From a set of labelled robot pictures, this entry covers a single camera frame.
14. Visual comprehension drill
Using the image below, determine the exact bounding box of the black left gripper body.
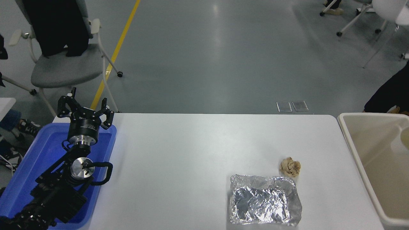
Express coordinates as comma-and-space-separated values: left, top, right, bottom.
67, 108, 102, 140

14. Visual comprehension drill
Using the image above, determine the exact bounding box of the white paper cup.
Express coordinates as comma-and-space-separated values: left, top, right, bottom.
399, 126, 409, 154

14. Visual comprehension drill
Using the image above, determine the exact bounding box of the grey office chair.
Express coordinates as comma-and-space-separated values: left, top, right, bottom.
9, 0, 124, 117

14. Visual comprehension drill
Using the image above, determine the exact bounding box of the blue plastic tray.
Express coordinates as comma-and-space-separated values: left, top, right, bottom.
0, 122, 117, 230

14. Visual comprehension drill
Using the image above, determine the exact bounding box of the white chair base with caster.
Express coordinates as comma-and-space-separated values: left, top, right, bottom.
0, 74, 37, 95

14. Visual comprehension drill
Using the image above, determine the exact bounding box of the seated person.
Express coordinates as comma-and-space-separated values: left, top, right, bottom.
0, 109, 42, 164

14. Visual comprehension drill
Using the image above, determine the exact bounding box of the small white table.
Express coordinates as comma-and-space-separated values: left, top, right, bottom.
0, 97, 16, 121

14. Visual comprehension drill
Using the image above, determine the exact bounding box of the black garment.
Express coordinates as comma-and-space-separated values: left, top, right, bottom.
21, 0, 90, 57

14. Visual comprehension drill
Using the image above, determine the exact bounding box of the crumpled foil tray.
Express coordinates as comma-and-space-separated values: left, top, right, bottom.
229, 174, 303, 226

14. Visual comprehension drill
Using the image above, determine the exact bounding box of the crumpled tan paper ball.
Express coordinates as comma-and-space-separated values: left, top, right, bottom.
279, 157, 301, 177

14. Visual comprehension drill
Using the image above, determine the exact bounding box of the large pale bin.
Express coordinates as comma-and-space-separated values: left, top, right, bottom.
337, 112, 409, 228

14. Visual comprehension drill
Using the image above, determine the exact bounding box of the person in dark clothes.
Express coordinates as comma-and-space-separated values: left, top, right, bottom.
364, 61, 409, 116

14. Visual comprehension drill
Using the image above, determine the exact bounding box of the white plastic chair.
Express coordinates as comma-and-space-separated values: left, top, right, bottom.
320, 0, 409, 68

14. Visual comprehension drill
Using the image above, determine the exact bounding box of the white cable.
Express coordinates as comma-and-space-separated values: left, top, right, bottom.
0, 155, 16, 175

